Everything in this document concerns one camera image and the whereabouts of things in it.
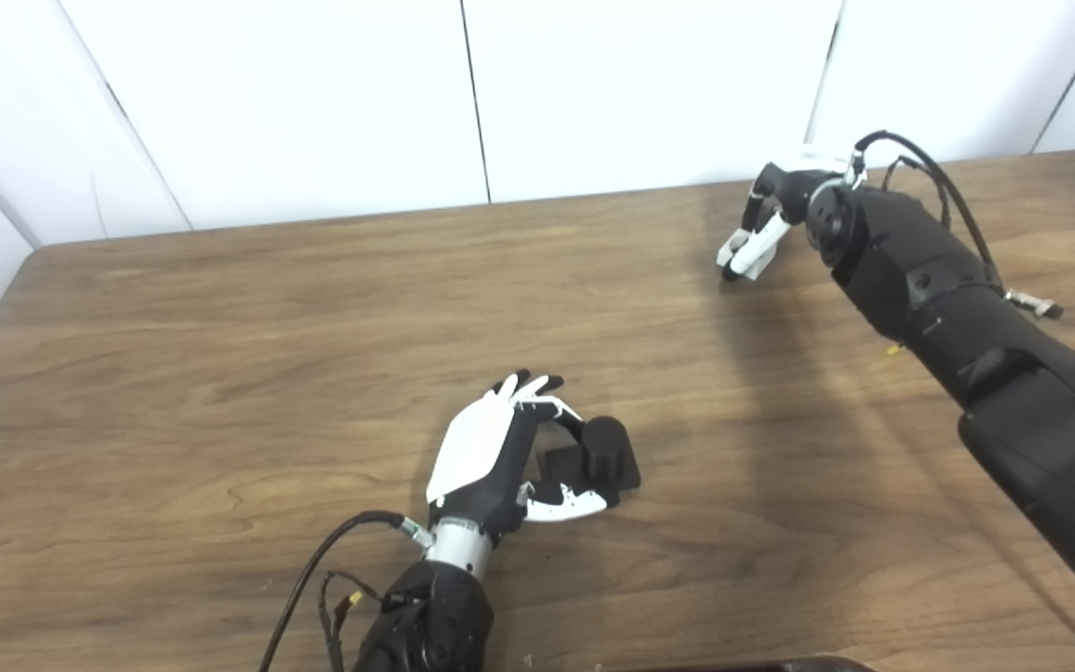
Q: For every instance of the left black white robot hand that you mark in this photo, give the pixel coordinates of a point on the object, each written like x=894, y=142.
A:
x=472, y=448

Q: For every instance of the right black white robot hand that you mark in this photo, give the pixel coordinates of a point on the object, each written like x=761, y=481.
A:
x=789, y=191

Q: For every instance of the black peg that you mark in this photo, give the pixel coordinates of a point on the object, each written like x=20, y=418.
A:
x=605, y=443

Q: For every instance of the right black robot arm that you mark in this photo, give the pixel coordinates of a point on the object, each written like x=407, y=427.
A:
x=967, y=317

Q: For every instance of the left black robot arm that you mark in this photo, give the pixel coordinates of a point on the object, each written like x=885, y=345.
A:
x=425, y=616

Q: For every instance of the black robot torso edge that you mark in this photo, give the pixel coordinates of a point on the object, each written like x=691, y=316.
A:
x=733, y=666

